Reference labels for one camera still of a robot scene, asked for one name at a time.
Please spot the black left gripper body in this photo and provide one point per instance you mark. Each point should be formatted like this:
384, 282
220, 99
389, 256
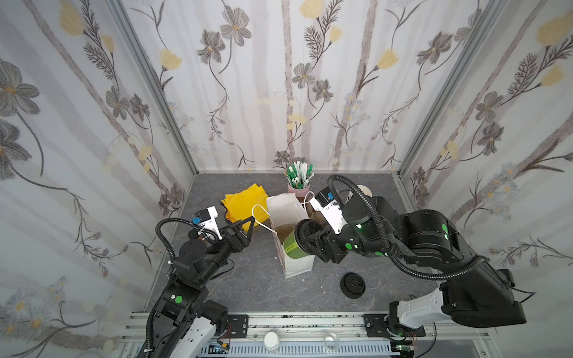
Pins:
232, 235

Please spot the clear glass cup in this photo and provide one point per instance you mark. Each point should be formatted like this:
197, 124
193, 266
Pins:
331, 341

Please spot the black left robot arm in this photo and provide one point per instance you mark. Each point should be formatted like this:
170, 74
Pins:
183, 320

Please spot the pink cup with straws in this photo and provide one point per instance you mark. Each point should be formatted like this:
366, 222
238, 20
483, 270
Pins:
299, 175

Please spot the stack of paper cups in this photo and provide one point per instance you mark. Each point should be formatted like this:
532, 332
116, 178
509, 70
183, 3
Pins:
365, 190

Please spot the white paper takeout bag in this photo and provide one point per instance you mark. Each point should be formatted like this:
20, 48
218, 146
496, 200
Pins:
285, 212

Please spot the white perforated cable tray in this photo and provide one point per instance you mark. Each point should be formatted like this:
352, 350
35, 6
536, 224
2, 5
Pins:
297, 349

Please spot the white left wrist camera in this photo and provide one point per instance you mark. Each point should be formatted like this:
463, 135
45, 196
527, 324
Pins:
206, 220

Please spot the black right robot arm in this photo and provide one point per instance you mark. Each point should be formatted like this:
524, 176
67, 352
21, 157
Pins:
424, 244

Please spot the yellow paper napkin stack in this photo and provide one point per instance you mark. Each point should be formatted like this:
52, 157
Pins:
242, 205

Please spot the brown bottle black cap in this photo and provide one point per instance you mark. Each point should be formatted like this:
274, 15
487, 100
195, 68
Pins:
194, 235

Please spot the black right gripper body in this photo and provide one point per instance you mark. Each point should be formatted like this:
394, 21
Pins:
326, 241

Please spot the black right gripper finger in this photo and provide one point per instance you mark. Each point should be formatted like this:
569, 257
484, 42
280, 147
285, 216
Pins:
315, 247
309, 230

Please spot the green paper coffee cup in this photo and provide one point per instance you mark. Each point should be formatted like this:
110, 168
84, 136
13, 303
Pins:
292, 249

